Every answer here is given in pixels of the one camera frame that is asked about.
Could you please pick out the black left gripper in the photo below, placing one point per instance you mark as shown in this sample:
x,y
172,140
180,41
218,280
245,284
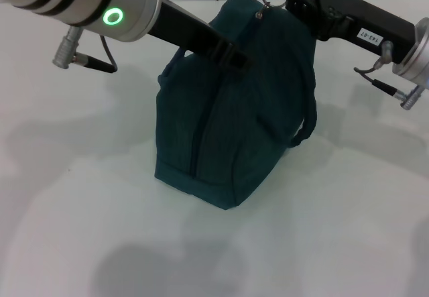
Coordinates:
x,y
187,30

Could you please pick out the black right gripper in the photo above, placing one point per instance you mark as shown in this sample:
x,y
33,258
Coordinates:
x,y
362,22

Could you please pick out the dark teal insulated lunch bag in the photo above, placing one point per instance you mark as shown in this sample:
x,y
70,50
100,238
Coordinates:
x,y
234,126

